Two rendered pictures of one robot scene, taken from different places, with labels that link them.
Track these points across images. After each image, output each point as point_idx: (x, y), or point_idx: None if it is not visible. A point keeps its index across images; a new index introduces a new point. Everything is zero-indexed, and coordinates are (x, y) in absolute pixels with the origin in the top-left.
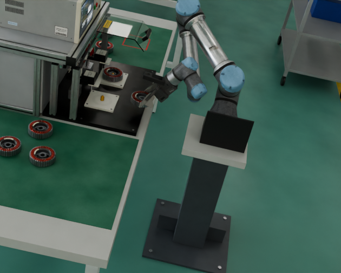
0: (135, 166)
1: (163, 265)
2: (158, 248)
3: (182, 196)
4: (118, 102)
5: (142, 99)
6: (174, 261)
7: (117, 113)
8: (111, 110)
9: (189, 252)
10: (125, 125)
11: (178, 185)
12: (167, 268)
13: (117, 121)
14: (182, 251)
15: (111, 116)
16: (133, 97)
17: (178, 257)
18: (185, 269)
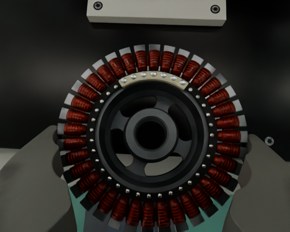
0: None
1: (82, 199)
2: None
3: (201, 215)
4: (184, 31)
5: (125, 137)
6: (87, 212)
7: (91, 42)
8: (89, 6)
9: (104, 231)
10: (4, 91)
11: (222, 207)
12: (78, 204)
13: (29, 52)
14: (105, 222)
15: (59, 23)
16: (101, 67)
17: (94, 217)
18: (82, 227)
